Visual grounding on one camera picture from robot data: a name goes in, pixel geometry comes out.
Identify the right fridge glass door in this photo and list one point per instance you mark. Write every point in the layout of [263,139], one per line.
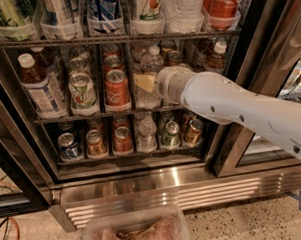
[280,26]

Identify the red coca-cola can front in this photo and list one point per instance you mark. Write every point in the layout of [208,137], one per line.
[117,97]

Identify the gold can bottom right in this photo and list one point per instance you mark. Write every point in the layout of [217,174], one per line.
[193,133]

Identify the gold can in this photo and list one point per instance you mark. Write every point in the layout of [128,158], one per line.
[95,144]
[193,133]

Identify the blue pepsi bottle top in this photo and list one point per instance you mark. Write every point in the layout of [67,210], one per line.
[104,17]

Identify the gold can bottom left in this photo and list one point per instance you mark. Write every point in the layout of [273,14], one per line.
[95,144]

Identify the brown tea bottle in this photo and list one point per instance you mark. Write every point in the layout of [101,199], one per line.
[215,62]
[43,88]

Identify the red can bottom shelf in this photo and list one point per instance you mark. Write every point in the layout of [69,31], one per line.
[123,143]

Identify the white green 7up can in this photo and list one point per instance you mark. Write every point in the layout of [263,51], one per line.
[84,101]

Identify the green can bottom shelf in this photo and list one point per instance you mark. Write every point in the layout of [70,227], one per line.
[171,135]

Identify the red can second row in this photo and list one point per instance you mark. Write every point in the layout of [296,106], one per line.
[113,62]

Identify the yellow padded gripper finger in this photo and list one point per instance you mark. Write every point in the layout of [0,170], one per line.
[145,81]

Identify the clear plastic bin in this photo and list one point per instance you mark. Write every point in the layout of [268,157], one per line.
[158,223]

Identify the small water bottle bottom shelf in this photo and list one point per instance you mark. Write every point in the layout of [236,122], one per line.
[147,135]

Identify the brown tea bottle right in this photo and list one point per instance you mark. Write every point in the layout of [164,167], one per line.
[215,62]

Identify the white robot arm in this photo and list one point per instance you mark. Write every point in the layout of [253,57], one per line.
[220,100]

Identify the blue pepsi can bottom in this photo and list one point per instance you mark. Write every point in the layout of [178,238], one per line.
[70,149]

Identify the steel fridge vent grille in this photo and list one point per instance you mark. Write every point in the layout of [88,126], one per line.
[76,203]

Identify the clear water bottle shelf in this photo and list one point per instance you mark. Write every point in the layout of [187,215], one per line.
[146,93]

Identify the green bottle top left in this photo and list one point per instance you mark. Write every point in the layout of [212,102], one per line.
[18,20]

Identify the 7up bottle top shelf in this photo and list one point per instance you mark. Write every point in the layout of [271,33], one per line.
[146,17]

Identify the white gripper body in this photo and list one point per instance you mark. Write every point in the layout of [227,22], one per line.
[163,82]

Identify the red coca-cola bottle top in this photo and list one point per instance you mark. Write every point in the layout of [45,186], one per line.
[220,14]

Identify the brown tea bottle left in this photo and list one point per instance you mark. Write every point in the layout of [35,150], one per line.
[43,88]

